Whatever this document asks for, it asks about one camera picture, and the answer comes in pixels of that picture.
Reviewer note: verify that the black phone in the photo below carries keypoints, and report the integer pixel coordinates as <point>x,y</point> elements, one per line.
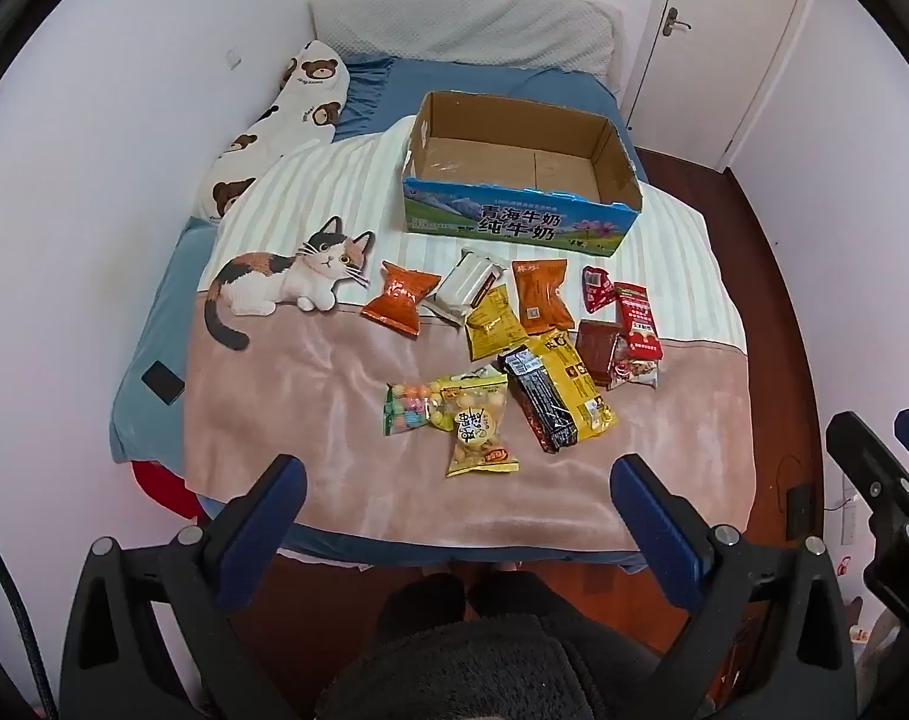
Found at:
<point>163,382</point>

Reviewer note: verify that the small yellow snack packet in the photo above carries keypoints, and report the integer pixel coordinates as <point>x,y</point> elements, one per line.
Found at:
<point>494,324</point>

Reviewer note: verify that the printed cardboard box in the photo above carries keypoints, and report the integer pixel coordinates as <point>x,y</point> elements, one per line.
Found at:
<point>514,217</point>

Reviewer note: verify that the grey pillow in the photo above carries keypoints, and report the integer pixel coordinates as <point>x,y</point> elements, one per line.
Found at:
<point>462,30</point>

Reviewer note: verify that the brown snack packet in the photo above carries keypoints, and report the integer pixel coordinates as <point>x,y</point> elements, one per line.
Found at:
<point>598,349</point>

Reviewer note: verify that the small white red candy packet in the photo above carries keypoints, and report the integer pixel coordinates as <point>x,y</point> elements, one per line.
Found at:
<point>636,373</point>

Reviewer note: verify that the yellow biscuit packet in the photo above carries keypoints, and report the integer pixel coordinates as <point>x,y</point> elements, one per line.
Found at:
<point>478,427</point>

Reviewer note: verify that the black snack packet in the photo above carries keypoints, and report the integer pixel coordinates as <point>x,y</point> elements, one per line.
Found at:
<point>540,401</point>

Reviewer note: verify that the blue bed sheet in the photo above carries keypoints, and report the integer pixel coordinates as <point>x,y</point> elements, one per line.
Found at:
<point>454,94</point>

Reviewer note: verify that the orange red snack packet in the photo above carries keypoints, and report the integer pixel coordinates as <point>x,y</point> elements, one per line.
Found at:
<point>399,298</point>

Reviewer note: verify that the white door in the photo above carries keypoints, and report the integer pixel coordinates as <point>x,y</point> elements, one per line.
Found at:
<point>724,52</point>

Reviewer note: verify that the small dark red snack packet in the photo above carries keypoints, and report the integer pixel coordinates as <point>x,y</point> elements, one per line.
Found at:
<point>597,287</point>

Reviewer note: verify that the white wall outlet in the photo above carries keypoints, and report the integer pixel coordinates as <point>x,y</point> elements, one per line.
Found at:
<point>234,57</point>

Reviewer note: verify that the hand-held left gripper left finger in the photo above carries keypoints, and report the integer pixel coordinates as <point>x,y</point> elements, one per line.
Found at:
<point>270,517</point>

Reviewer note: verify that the colourful gum ball packet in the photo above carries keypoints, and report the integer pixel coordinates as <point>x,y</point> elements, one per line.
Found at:
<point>405,409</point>

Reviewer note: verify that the bear print pillow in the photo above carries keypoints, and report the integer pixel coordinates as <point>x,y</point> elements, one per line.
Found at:
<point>304,105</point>

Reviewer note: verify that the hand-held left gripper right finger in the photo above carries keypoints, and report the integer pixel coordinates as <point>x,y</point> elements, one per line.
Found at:
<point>649,517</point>

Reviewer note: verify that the red cloth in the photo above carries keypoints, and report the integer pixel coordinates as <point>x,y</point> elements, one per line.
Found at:
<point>162,487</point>

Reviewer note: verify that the large yellow snack packet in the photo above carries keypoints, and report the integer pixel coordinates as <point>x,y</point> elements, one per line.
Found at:
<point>583,386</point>

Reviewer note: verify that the person's dark fleece pants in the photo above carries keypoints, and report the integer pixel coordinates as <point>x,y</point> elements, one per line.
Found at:
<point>484,660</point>

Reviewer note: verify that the cat print blanket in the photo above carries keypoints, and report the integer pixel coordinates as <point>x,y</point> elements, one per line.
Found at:
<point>319,382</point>

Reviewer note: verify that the white power strip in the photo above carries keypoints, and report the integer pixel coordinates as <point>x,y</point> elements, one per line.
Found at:
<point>849,510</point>

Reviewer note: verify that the red snack packet white label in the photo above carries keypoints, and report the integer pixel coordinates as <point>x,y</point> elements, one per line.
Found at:
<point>640,319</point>

